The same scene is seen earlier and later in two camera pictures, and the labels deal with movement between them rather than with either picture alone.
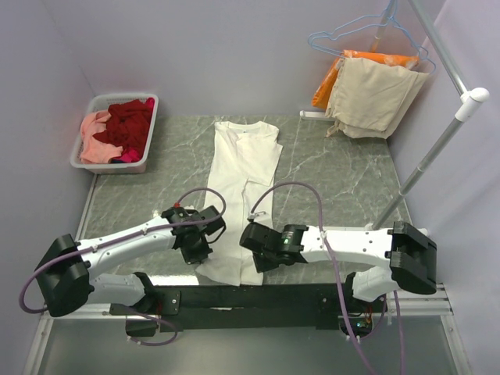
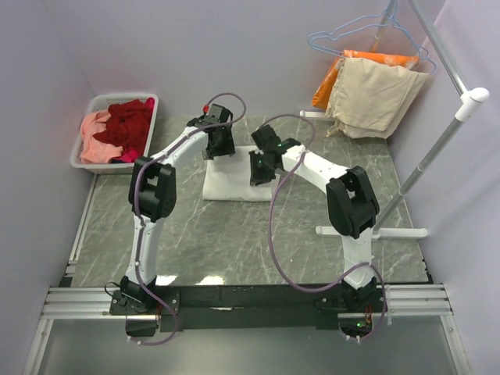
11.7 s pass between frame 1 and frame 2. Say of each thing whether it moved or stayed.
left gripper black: moved
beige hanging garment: stayed
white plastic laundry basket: stayed
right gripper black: moved
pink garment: stayed
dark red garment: stayed
